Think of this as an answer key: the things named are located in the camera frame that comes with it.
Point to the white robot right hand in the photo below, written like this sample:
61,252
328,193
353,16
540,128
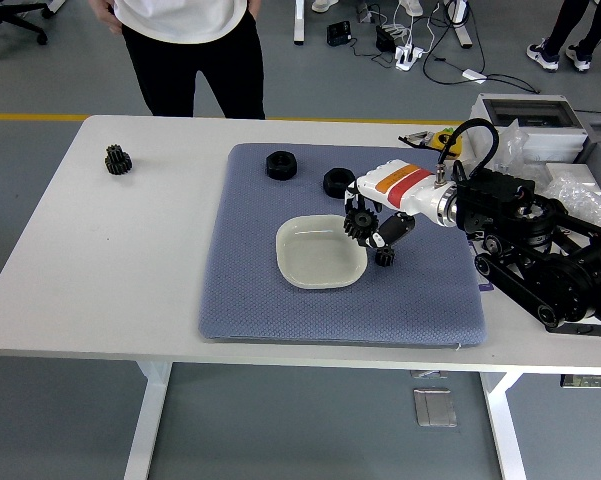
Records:
400,187

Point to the person's right hand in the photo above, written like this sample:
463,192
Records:
105,12

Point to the large black gear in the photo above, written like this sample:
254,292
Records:
360,223

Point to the small black gear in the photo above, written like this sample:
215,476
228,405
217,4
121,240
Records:
385,258

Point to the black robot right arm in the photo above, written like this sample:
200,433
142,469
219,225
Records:
500,200

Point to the medium black hex nut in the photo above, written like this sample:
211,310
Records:
336,182

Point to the large black hex nut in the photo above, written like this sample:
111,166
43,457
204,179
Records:
280,165

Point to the black charger box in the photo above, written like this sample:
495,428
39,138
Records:
338,34

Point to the metal pliers tool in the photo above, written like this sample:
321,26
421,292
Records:
416,139

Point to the yellow tape measure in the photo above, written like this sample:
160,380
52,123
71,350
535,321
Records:
436,141

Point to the black office chair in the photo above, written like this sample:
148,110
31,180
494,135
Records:
10,17

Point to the person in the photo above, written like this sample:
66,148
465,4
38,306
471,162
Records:
190,60
565,25

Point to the white square dish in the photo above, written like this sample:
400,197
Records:
315,260

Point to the clear plastic bag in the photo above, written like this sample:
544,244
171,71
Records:
512,145

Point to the purple and white booklet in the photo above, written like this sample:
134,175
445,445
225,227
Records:
486,286

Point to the white power strip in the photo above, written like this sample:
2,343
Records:
409,56

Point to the white power adapter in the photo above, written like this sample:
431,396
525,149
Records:
474,74

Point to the black double-step gear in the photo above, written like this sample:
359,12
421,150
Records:
117,161

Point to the black power adapter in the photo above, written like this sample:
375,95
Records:
385,39

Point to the blue-grey textured mat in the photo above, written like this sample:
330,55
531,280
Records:
330,320

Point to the white desk leg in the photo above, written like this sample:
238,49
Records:
299,22
461,25

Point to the person's white shoe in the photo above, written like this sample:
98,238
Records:
324,5
411,6

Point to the metal floor socket plate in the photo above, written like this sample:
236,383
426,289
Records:
434,407

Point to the label strip under table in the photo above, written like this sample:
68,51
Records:
590,381

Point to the white table leg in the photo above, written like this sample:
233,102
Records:
147,425
505,440

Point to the white electrical enclosure box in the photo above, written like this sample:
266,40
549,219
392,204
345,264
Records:
530,107

